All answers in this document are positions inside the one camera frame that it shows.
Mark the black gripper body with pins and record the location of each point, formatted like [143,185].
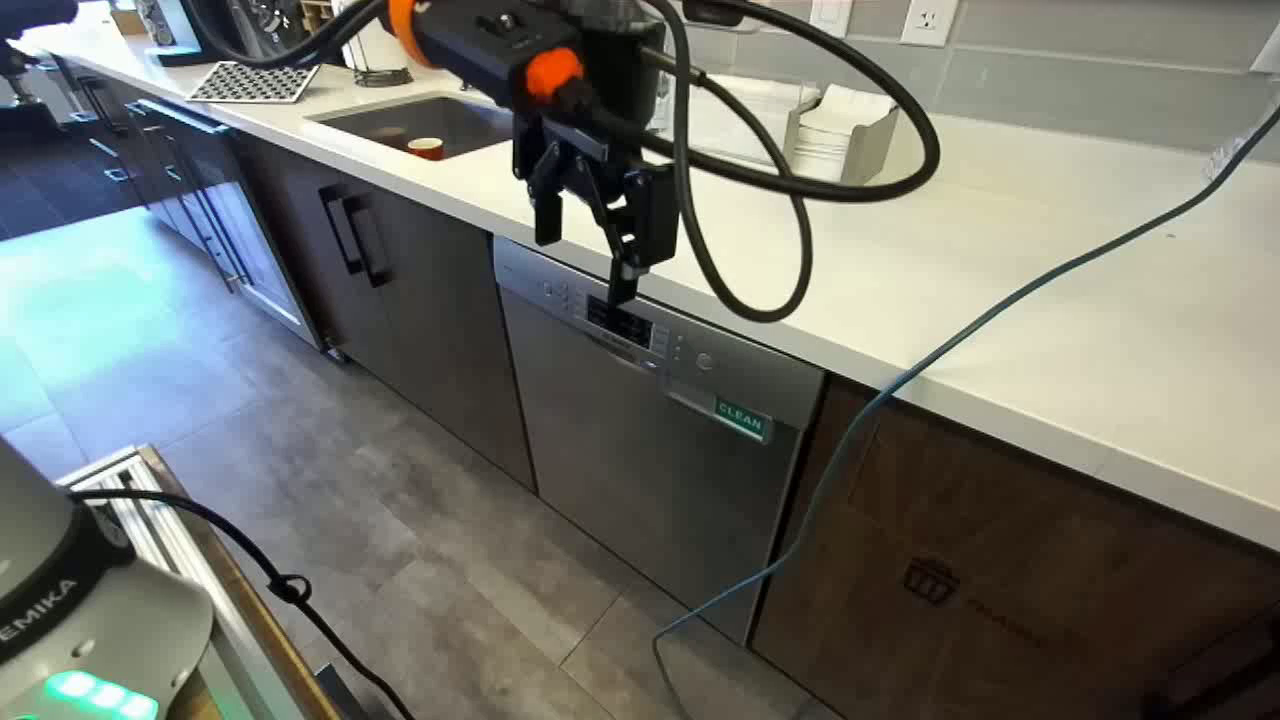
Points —
[623,80]

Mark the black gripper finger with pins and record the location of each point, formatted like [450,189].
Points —
[549,185]
[644,221]

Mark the undermount kitchen sink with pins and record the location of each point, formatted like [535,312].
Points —
[400,120]

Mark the dark wood sink cabinet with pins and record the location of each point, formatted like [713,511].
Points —
[425,332]

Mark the chrome faucet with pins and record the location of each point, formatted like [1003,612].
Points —
[380,60]

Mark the metal napkin holder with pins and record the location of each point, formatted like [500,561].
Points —
[840,134]

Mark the stainless steel dishwasher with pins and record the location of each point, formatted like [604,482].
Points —
[640,482]

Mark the striped drying mat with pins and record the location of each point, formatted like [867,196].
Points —
[252,80]

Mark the dark undercounter appliance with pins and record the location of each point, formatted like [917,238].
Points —
[227,227]

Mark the brown wood cabinet with logo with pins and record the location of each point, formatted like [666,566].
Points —
[1043,574]

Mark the wood edged robot cart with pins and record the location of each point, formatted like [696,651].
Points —
[267,642]

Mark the black orange wrist camera mount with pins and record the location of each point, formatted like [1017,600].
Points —
[467,40]

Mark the white wall outlet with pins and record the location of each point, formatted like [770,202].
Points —
[829,14]
[928,20]

